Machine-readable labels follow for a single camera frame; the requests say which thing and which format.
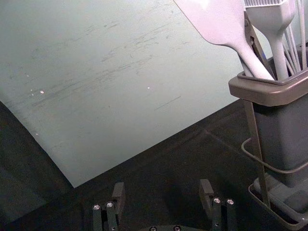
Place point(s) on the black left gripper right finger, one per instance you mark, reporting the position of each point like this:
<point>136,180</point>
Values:
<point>220,214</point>

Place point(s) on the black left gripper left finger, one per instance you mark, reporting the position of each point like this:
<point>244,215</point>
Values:
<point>108,216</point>

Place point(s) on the black table cloth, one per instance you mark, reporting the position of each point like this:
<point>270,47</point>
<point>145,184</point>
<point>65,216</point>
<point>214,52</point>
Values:
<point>168,163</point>

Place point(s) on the grey plastic utensil cup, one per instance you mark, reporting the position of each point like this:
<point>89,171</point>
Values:
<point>284,134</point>

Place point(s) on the steel kitchen tongs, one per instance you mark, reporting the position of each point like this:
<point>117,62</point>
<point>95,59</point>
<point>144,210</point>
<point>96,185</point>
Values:
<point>255,43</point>

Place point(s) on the pale grey silicone spatula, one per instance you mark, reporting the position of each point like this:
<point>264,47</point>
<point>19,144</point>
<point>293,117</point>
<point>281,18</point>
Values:
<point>216,21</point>

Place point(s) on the pale grey silicone basting brush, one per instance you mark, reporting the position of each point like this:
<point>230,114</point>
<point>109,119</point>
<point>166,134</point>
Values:
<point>269,21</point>

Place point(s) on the plain pale wall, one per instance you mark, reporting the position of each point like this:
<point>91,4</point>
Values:
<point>96,72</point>

